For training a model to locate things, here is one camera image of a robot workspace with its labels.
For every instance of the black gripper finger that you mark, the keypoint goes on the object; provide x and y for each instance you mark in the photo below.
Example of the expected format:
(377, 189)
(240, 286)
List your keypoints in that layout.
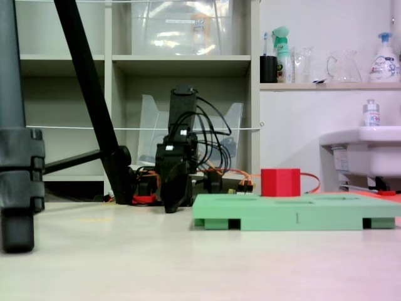
(167, 194)
(181, 188)

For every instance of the red octagonal pillar block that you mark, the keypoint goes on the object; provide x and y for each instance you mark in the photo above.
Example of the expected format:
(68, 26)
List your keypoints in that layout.
(280, 183)

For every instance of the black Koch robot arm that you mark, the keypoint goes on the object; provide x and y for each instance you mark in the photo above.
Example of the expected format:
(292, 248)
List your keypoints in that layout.
(181, 106)

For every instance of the red table clamp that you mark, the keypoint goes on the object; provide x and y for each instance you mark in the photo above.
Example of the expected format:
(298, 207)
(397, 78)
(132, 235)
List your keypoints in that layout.
(144, 199)

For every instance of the clear plastic file holder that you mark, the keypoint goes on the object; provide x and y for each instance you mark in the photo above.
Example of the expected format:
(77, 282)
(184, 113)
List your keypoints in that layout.
(150, 131)

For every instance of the black round knob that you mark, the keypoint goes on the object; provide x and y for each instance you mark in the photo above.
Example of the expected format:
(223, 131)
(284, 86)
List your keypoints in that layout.
(213, 182)

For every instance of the small circuit board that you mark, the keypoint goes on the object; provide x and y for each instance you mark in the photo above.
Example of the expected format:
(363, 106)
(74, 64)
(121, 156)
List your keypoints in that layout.
(246, 186)

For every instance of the beige shelf unit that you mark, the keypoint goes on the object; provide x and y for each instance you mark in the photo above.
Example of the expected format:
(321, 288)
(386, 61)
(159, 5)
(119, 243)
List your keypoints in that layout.
(181, 62)

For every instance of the black tripod brace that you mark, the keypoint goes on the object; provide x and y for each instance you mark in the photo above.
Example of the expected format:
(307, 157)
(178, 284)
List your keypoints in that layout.
(72, 161)

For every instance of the green shape sorting board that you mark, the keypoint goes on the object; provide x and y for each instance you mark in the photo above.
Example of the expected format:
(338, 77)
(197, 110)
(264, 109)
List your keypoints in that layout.
(282, 213)

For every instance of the clear plastic storage box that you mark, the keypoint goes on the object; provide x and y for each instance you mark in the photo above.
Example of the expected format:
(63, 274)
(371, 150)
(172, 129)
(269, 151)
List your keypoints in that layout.
(163, 31)

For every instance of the black tripod leg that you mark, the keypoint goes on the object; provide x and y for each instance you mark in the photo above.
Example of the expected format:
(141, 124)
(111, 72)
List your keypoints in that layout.
(84, 69)

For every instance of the orange labelled bottle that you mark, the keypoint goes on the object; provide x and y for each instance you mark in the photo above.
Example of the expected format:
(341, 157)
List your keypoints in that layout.
(200, 31)

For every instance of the black cup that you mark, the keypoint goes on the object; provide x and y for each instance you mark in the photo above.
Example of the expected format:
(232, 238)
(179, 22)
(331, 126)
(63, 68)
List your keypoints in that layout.
(268, 69)

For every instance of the green spray bottle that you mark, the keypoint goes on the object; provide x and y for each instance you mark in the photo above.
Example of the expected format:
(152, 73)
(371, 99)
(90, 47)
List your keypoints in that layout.
(283, 59)

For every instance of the clear measuring cup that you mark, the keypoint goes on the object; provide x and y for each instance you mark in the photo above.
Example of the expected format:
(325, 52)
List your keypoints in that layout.
(302, 66)

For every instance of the grey tripod leg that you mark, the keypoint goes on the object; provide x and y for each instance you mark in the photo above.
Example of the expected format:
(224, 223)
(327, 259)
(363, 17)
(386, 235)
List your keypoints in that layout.
(12, 156)

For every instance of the clear glass pitcher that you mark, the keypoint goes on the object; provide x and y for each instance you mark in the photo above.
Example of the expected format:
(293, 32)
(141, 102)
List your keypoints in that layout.
(344, 69)

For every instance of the white sink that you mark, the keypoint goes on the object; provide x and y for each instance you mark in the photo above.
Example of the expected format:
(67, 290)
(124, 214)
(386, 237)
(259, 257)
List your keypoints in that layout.
(376, 150)

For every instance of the small clear sanitiser bottle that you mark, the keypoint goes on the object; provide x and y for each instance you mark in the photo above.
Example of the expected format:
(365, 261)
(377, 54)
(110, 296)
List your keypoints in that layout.
(371, 116)

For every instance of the white foam soap bottle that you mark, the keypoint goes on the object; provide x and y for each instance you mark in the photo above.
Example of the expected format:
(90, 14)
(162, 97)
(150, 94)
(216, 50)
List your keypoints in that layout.
(384, 66)

